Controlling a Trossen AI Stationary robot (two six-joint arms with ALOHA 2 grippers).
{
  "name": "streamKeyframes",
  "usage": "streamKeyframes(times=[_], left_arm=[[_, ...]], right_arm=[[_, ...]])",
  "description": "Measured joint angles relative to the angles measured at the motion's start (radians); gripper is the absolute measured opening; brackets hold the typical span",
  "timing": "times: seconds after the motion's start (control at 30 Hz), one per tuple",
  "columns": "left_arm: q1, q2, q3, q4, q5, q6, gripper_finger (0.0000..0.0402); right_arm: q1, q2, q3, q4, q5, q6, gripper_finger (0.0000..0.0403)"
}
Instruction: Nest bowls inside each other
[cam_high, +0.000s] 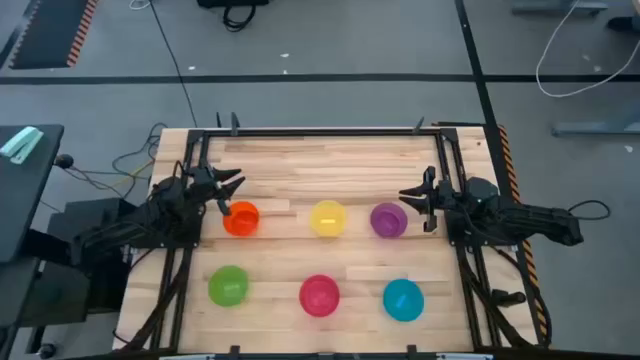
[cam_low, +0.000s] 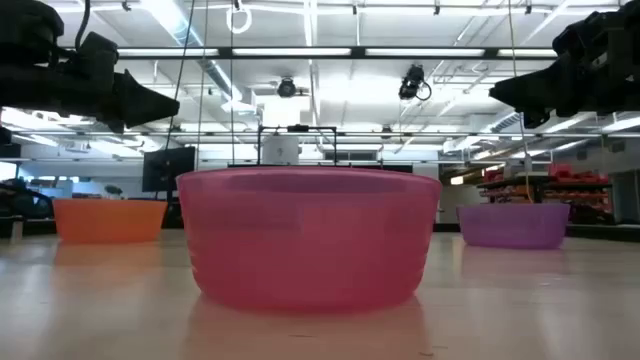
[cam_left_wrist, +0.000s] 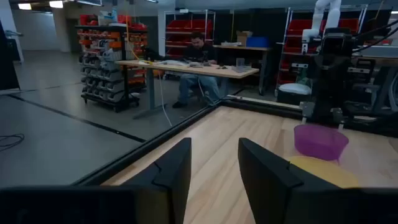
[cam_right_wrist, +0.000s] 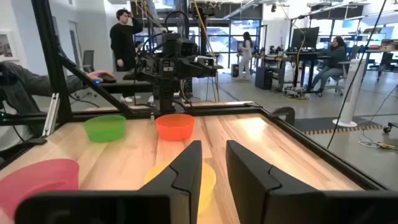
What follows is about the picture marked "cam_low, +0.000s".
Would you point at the pink plastic bowl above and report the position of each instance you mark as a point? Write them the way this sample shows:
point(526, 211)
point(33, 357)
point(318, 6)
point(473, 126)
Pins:
point(310, 240)

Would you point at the black computer monitor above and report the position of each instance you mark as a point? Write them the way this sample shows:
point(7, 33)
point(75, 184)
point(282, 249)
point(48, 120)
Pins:
point(167, 169)

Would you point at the shelf rack with red bins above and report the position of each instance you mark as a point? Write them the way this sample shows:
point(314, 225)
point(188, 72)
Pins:
point(560, 192)

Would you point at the round black ceiling camera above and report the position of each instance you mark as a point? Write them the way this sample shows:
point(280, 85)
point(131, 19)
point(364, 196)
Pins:
point(286, 88)

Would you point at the black overhead frame beam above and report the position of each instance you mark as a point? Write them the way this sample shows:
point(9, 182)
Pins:
point(300, 52)

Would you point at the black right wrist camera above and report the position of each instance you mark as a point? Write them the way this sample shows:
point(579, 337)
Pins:
point(575, 32)

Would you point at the white box appliance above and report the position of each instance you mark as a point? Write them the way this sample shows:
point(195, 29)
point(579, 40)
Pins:
point(280, 150)

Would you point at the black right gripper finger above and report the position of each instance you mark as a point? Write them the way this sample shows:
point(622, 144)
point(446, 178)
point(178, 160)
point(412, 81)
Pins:
point(530, 92)
point(536, 119)

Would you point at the purple plastic bowl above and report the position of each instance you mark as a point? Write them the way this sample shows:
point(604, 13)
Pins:
point(512, 225)

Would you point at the black metal frame stand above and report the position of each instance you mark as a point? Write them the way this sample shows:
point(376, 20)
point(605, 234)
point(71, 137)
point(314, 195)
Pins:
point(297, 129)

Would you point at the orange plastic bowl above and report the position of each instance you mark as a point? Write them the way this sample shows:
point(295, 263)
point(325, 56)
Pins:
point(107, 220)

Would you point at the small green plant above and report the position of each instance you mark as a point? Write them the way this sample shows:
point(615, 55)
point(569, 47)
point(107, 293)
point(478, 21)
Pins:
point(113, 189)

